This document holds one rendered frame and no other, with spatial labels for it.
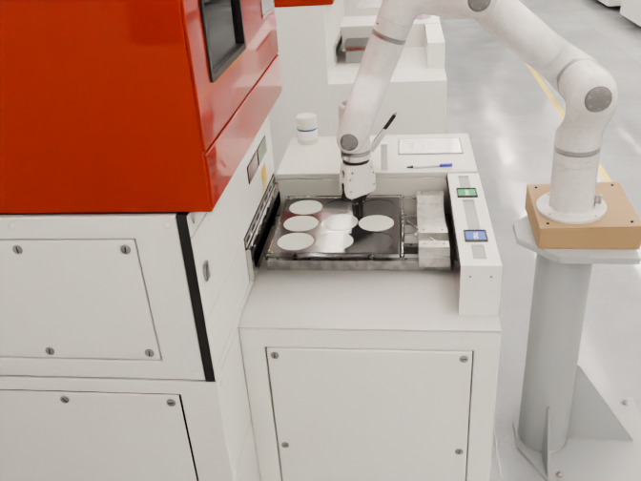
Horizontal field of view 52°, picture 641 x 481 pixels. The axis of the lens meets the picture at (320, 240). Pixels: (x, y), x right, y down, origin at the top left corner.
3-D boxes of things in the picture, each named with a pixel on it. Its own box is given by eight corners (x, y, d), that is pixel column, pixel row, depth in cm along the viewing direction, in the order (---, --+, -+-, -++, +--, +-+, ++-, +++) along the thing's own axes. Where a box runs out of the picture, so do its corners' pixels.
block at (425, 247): (419, 256, 173) (419, 246, 172) (418, 249, 176) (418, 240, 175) (449, 256, 172) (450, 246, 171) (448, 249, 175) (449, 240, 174)
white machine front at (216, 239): (205, 381, 143) (175, 216, 125) (271, 215, 215) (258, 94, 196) (219, 382, 143) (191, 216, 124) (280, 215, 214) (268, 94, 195)
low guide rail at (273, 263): (267, 270, 184) (266, 261, 182) (268, 266, 186) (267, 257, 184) (450, 270, 177) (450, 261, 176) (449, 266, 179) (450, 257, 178)
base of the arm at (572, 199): (603, 193, 195) (610, 135, 185) (609, 225, 179) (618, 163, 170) (535, 191, 200) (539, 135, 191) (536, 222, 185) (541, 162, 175)
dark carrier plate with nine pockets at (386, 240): (268, 254, 176) (268, 252, 176) (288, 199, 206) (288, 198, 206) (398, 254, 172) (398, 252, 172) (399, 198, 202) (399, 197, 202)
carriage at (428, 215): (419, 267, 174) (419, 258, 173) (416, 207, 206) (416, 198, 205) (449, 267, 173) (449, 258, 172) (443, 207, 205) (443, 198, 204)
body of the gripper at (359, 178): (349, 164, 179) (351, 201, 184) (378, 155, 184) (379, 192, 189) (333, 156, 184) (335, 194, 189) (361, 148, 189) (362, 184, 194)
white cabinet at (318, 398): (270, 551, 199) (237, 329, 161) (310, 351, 283) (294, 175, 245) (487, 564, 191) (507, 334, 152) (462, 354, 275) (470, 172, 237)
